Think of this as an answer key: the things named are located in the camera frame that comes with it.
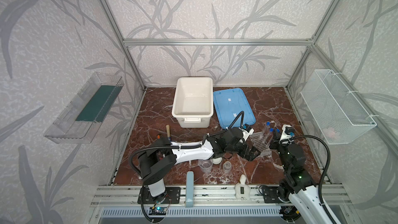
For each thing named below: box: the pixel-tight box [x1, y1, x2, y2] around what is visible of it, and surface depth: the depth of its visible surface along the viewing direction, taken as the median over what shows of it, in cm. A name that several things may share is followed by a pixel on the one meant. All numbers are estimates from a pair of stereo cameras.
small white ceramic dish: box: [212, 157, 223, 165], surface depth 84 cm
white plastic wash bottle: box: [234, 174, 251, 201], surface depth 75 cm
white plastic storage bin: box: [171, 76, 215, 129], surface depth 104 cm
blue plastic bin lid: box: [212, 87, 257, 130], surface depth 111 cm
